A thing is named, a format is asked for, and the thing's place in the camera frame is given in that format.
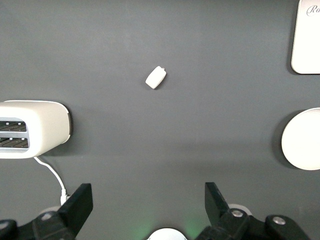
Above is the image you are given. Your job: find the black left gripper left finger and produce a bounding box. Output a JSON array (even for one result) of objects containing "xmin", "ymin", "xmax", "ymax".
[{"xmin": 31, "ymin": 183, "xmax": 94, "ymax": 240}]

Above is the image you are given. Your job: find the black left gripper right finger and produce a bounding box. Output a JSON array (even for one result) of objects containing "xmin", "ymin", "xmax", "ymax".
[{"xmin": 199, "ymin": 182, "xmax": 251, "ymax": 240}]

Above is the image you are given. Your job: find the round beige plate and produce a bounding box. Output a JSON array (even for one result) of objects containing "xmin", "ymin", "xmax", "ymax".
[{"xmin": 281, "ymin": 107, "xmax": 320, "ymax": 171}]

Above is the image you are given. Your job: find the small white bun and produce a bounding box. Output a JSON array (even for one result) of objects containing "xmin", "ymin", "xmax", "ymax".
[{"xmin": 145, "ymin": 65, "xmax": 168, "ymax": 90}]

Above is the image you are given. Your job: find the beige tray with script logo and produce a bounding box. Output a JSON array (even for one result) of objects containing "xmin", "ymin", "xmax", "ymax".
[{"xmin": 290, "ymin": 0, "xmax": 320, "ymax": 75}]

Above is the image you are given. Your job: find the white two-slot toaster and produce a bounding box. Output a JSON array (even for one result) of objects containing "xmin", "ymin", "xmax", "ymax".
[{"xmin": 0, "ymin": 99, "xmax": 73, "ymax": 160}]

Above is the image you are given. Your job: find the white toaster power cable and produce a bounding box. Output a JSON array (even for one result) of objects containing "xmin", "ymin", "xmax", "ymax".
[{"xmin": 33, "ymin": 156, "xmax": 68, "ymax": 206}]

